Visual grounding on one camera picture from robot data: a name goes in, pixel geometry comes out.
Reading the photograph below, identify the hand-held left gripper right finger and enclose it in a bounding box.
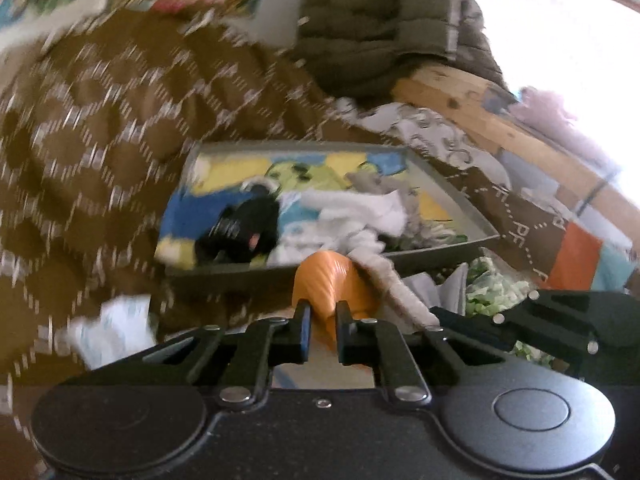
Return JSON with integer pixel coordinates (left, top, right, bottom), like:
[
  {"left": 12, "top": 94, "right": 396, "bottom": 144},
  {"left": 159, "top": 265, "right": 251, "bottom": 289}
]
[{"left": 336, "top": 301, "right": 546, "bottom": 407}]

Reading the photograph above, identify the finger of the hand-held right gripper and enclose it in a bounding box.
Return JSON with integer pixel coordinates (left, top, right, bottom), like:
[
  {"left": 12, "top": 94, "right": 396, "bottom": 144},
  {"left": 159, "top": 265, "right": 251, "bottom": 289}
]
[{"left": 430, "top": 290, "right": 597, "bottom": 362}]

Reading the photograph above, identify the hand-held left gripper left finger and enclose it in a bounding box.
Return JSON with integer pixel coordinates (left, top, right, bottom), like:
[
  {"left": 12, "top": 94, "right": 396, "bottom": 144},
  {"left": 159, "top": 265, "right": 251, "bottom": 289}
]
[{"left": 95, "top": 300, "right": 313, "bottom": 407}]

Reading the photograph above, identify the orange cloth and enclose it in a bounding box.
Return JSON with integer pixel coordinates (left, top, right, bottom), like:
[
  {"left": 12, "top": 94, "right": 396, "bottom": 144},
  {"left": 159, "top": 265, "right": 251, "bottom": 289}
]
[{"left": 292, "top": 250, "right": 381, "bottom": 348}]

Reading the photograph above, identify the beige drawstring bag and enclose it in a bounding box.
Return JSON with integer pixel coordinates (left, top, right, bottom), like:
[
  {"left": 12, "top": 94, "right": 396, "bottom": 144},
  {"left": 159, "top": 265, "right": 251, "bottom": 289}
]
[{"left": 345, "top": 240, "right": 441, "bottom": 333}]

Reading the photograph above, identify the grey blue sock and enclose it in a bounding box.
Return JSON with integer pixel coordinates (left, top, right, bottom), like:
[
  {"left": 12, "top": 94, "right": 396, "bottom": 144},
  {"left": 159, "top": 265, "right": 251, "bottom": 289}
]
[{"left": 270, "top": 200, "right": 351, "bottom": 268}]

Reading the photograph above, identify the white knitted cloth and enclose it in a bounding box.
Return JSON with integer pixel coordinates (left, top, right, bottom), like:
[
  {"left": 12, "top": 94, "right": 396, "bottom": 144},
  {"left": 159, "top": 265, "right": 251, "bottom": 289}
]
[{"left": 280, "top": 187, "right": 408, "bottom": 256}]

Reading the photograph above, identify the black cloth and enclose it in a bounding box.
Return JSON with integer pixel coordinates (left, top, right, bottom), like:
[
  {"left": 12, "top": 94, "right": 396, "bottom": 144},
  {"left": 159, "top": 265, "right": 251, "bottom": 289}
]
[{"left": 194, "top": 185, "right": 281, "bottom": 266}]

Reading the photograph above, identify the cartoon printed grey tray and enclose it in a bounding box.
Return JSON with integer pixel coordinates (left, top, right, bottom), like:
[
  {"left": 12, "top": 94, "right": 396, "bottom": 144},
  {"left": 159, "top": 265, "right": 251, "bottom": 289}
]
[{"left": 156, "top": 141, "right": 502, "bottom": 286}]

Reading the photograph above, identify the white and blue sock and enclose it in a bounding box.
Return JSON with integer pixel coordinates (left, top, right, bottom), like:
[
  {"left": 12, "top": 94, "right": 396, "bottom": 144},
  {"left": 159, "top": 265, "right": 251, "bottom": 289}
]
[{"left": 67, "top": 295, "right": 156, "bottom": 368}]

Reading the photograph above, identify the green patterned cloth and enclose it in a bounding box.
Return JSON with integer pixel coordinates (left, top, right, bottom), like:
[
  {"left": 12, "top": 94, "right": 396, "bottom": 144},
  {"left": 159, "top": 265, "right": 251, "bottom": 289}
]
[{"left": 465, "top": 255, "right": 556, "bottom": 371}]

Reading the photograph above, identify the white floral pillow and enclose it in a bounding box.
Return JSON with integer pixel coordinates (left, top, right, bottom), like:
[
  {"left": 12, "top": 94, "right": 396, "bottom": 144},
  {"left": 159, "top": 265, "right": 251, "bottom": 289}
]
[{"left": 335, "top": 100, "right": 511, "bottom": 191}]

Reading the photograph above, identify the lavender cloth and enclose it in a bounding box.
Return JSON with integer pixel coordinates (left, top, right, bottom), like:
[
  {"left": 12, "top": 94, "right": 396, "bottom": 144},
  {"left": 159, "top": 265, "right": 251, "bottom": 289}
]
[{"left": 510, "top": 85, "right": 621, "bottom": 171}]

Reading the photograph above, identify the brown patterned colourful quilt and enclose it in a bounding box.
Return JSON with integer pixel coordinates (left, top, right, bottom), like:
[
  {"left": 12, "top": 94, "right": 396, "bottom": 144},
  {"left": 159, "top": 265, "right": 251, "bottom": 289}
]
[{"left": 0, "top": 10, "right": 640, "bottom": 480}]

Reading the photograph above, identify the dark grey quilted jacket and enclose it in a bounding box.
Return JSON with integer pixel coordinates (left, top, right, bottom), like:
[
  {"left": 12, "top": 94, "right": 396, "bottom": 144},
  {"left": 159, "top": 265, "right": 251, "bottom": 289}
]
[{"left": 440, "top": 0, "right": 506, "bottom": 86}]

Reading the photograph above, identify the olive puffer jacket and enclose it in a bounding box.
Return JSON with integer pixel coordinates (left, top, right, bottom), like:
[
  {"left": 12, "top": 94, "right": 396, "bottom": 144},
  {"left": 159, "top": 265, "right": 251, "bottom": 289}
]
[{"left": 290, "top": 0, "right": 481, "bottom": 101}]

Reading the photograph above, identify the wooden bed frame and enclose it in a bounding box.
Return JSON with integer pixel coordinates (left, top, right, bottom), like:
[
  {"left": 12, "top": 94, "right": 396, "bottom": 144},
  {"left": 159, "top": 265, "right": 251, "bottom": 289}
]
[{"left": 392, "top": 65, "right": 640, "bottom": 221}]

